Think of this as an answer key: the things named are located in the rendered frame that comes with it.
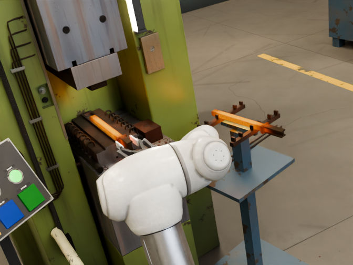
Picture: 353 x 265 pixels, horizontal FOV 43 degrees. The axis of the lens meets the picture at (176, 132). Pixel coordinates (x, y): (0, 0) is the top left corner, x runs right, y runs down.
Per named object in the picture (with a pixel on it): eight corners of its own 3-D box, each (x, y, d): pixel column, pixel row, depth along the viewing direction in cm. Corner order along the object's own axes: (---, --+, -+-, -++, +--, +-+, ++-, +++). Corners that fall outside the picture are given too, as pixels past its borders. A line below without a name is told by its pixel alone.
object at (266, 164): (294, 161, 215) (294, 158, 214) (239, 203, 194) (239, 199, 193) (247, 144, 237) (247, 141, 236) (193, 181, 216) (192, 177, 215)
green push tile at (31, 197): (45, 199, 163) (33, 182, 163) (30, 211, 158) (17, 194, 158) (43, 200, 164) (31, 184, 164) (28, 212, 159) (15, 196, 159)
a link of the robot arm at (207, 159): (209, 131, 118) (161, 148, 115) (231, 120, 101) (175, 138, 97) (226, 179, 117) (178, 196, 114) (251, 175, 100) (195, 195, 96)
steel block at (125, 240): (190, 218, 220) (174, 140, 200) (122, 256, 204) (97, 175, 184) (138, 175, 264) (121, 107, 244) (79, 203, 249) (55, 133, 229)
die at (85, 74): (122, 74, 182) (117, 52, 178) (77, 90, 174) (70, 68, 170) (85, 56, 216) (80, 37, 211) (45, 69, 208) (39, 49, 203)
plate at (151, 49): (165, 68, 206) (158, 31, 199) (148, 74, 203) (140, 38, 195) (163, 67, 208) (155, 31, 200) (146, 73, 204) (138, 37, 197)
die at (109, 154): (140, 149, 199) (136, 132, 195) (100, 166, 190) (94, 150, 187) (103, 121, 232) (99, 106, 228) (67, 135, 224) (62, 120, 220)
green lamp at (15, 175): (24, 180, 160) (20, 170, 158) (12, 185, 159) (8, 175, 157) (22, 176, 163) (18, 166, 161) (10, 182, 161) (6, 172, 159)
